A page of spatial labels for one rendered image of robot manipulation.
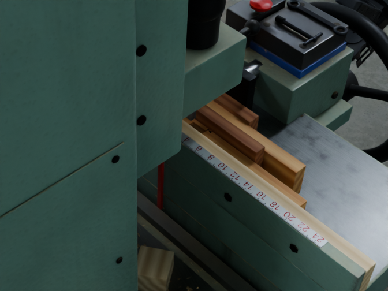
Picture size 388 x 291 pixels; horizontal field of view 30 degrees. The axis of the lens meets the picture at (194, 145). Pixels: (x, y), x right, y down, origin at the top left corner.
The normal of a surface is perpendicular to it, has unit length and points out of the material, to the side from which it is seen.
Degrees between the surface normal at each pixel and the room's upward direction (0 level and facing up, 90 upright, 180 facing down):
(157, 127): 90
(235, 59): 90
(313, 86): 90
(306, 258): 90
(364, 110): 0
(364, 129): 0
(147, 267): 0
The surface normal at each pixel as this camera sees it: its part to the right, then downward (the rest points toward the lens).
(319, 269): -0.71, 0.47
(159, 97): 0.70, 0.53
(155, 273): 0.05, -0.71
